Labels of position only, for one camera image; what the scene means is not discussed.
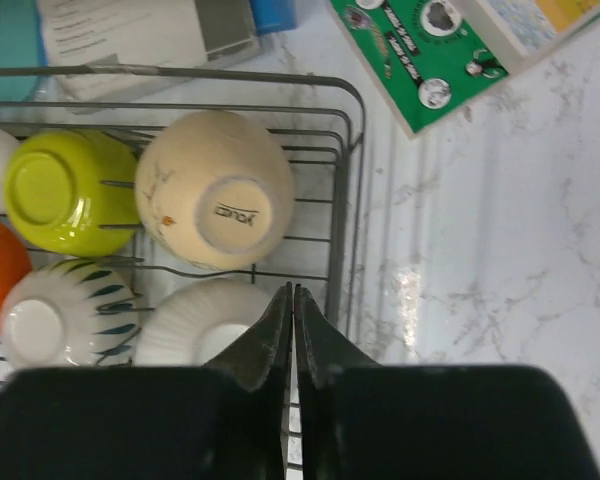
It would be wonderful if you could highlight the green cover booklet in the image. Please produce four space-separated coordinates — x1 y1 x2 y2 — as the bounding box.
327 0 508 137

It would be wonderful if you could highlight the grey wire dish rack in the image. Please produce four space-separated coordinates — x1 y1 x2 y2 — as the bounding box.
0 65 365 472

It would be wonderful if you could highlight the beige bird pattern bowl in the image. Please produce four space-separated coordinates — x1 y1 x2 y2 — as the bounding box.
134 111 295 271

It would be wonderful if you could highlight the teal folder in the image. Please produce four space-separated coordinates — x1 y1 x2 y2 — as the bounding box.
0 0 46 101

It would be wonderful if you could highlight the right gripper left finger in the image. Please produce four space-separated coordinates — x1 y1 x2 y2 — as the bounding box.
0 286 293 479

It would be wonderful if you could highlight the lime green bowl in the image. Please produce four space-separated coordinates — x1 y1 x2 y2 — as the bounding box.
3 129 140 257

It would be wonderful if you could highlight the white teal leaf bowl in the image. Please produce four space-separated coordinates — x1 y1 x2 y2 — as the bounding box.
0 259 140 369

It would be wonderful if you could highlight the yellow cover paperback book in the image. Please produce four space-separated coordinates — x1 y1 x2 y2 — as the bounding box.
453 0 600 75

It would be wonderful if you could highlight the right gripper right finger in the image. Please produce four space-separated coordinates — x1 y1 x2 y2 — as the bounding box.
294 287 600 479

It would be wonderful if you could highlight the white grey manual booklet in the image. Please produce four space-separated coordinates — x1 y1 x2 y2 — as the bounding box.
35 0 262 101

